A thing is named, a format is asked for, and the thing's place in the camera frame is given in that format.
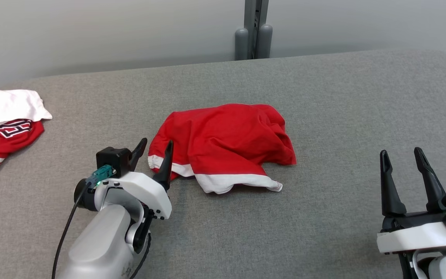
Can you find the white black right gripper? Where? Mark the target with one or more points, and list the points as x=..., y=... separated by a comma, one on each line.
x=412, y=236

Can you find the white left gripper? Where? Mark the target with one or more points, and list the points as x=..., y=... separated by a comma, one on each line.
x=149, y=192

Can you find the red shorts with white trim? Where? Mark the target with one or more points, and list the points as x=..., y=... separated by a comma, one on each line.
x=223, y=143

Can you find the red white lettered jersey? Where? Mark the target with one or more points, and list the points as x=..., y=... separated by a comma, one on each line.
x=10, y=104

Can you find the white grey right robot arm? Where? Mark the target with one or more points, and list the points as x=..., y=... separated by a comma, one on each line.
x=443, y=269

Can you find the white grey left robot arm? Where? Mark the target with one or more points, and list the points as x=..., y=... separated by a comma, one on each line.
x=99, y=240

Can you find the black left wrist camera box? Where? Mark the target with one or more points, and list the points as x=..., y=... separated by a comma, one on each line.
x=112, y=159

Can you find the grey metal stand post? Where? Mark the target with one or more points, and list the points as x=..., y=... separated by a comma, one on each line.
x=252, y=31

